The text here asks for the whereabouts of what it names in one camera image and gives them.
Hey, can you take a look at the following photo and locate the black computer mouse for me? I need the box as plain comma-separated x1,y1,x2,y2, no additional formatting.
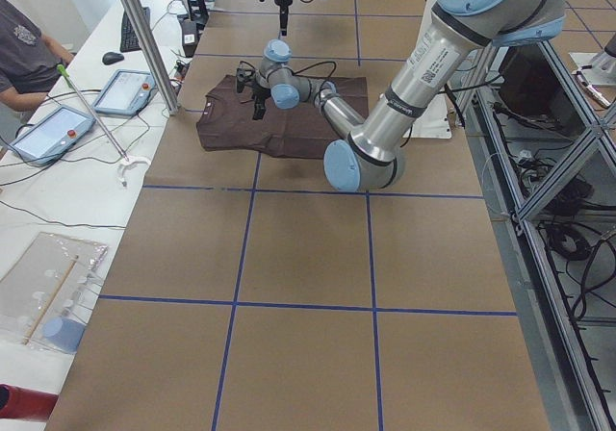
101,51,124,65

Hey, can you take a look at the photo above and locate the white plastic hook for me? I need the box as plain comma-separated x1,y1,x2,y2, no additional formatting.
116,155,151,188

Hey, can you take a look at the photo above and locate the red cylinder object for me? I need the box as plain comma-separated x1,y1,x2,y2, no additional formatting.
1,384,59,422

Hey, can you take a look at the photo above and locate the far teach pendant tablet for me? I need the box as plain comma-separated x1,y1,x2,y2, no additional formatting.
92,69,156,117

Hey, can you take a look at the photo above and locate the near teach pendant tablet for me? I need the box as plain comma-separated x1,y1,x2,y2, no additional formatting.
9,106,94,166

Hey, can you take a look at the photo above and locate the metal rod green handle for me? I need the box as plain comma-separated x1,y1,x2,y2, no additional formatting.
56,63,129,162

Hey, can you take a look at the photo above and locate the wooden stick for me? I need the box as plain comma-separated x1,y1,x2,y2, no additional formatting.
21,255,79,345

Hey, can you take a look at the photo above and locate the aluminium side rail frame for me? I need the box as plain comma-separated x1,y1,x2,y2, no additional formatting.
449,29,615,430

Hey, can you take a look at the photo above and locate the seated person grey shirt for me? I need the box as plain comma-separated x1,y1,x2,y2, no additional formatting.
1,0,74,113

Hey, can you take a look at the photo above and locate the dark brown t-shirt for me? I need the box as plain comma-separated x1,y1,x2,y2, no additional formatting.
196,75,339,160

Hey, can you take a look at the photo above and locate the black keyboard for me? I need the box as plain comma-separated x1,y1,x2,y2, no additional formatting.
119,12,141,53

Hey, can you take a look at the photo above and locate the clear plastic sheet bag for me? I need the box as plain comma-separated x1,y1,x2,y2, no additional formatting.
1,233,108,354

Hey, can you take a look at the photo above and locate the light blue cup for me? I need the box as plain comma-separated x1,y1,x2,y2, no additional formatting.
42,317,86,354

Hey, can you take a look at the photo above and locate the teach pendant tablet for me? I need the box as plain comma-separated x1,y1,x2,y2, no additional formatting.
92,69,156,117
9,106,94,166

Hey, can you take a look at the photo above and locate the aluminium frame post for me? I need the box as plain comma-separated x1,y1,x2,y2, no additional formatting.
120,0,179,115

